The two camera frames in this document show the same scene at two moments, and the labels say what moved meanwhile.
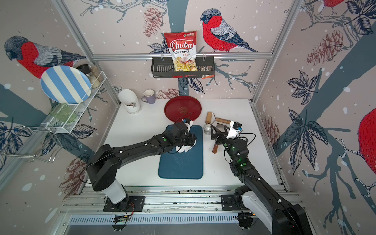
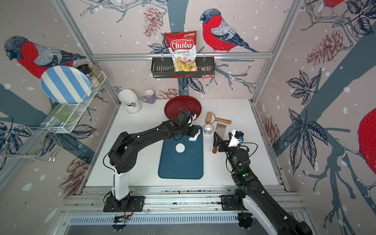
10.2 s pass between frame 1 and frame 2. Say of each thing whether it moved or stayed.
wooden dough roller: stayed
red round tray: stayed
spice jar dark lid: stayed
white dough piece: moved
